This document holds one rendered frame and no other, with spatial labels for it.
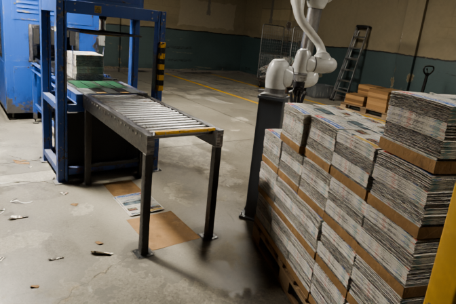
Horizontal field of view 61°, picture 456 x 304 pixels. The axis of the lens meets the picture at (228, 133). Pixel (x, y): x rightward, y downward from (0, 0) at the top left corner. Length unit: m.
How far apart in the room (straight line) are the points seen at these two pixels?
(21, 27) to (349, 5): 7.61
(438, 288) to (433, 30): 8.42
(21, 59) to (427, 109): 5.11
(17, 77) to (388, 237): 5.05
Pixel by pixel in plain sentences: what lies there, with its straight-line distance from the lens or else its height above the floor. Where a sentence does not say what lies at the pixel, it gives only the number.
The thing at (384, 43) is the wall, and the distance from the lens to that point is 9.93.
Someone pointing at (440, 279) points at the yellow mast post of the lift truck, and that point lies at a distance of 1.16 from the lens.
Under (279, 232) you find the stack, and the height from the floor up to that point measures 0.28.
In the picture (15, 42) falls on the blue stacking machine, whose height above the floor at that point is 1.02.
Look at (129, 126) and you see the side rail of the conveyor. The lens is 2.58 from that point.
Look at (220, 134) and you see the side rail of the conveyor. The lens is 2.59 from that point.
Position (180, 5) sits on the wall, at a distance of 12.32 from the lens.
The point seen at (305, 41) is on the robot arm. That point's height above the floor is 1.42.
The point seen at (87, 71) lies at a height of 0.89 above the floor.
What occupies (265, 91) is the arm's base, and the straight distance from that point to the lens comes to 2.95.
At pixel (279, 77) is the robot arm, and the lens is 2.90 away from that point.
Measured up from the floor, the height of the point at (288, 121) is 0.97.
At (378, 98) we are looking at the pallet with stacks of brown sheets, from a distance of 8.64.
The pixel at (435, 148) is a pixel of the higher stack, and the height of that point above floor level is 1.15.
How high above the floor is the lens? 1.44
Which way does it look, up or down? 15 degrees down
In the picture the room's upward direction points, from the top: 6 degrees clockwise
